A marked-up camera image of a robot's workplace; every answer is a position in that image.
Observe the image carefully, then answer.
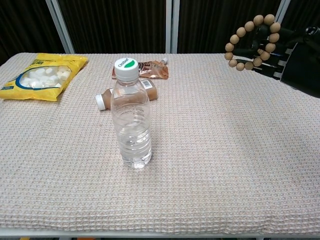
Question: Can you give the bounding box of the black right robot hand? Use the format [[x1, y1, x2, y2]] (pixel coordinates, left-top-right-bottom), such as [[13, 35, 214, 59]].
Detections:
[[233, 24, 320, 99]]

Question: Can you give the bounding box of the wooden bead bracelet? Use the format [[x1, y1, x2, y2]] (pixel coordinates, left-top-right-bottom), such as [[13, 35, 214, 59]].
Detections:
[[224, 14, 282, 71]]

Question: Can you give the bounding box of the brown spout drink pouch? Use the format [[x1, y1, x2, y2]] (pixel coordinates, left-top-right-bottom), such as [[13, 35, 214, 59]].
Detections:
[[111, 57, 170, 80]]

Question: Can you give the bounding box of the beige waffle weave tablecloth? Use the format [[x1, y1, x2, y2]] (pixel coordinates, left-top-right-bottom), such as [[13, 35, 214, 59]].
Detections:
[[0, 52, 320, 236]]

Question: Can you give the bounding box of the clear plastic water bottle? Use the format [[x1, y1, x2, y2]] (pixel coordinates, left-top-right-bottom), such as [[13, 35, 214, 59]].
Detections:
[[110, 57, 153, 169]]

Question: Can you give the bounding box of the black pleated curtain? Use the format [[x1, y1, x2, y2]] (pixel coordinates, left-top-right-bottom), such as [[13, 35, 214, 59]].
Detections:
[[0, 0, 320, 66]]

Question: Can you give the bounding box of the brown drink bottle white cap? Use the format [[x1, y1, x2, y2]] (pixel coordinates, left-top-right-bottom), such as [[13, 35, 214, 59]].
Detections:
[[95, 79, 158, 111]]

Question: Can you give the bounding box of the yellow marshmallow bag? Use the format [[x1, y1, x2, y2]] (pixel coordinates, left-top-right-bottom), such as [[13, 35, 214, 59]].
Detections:
[[0, 52, 89, 102]]

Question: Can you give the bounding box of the grey slanted metal frame post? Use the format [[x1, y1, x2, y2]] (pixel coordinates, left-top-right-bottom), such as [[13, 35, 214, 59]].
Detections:
[[273, 0, 292, 29], [45, 0, 76, 55]]

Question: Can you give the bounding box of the grey upright metal frame post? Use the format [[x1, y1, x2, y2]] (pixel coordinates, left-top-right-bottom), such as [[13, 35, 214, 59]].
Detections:
[[165, 0, 181, 54]]

